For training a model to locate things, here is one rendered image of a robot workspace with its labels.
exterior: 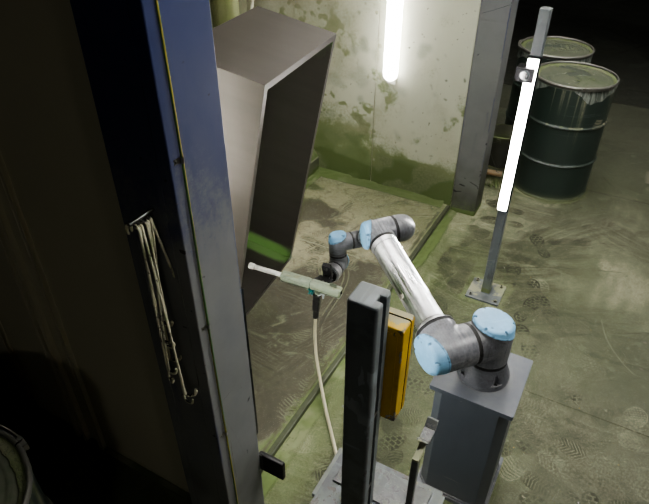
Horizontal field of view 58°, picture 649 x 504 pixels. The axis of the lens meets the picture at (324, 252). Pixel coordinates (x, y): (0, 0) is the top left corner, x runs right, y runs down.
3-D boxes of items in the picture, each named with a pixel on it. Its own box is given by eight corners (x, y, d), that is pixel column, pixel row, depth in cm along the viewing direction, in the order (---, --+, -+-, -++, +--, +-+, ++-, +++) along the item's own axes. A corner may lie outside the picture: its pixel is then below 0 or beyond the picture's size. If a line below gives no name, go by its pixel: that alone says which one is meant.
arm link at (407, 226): (422, 208, 241) (366, 226, 306) (394, 214, 238) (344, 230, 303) (428, 235, 241) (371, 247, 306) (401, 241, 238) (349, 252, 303)
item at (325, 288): (340, 321, 283) (343, 283, 271) (336, 327, 280) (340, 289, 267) (252, 294, 298) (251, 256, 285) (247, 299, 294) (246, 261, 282)
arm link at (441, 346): (484, 348, 194) (391, 206, 242) (438, 362, 189) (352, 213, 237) (473, 374, 205) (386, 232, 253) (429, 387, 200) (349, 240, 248)
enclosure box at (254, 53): (166, 301, 267) (170, 49, 189) (233, 232, 312) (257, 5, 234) (233, 333, 261) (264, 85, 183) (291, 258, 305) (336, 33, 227)
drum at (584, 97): (510, 163, 489) (532, 57, 437) (582, 171, 478) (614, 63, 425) (510, 198, 443) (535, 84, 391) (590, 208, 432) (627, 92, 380)
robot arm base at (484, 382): (514, 365, 220) (519, 346, 215) (501, 399, 207) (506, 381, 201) (465, 347, 228) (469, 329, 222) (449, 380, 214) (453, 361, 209)
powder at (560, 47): (601, 47, 466) (601, 45, 466) (579, 64, 432) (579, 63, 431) (535, 35, 493) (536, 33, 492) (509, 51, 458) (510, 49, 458)
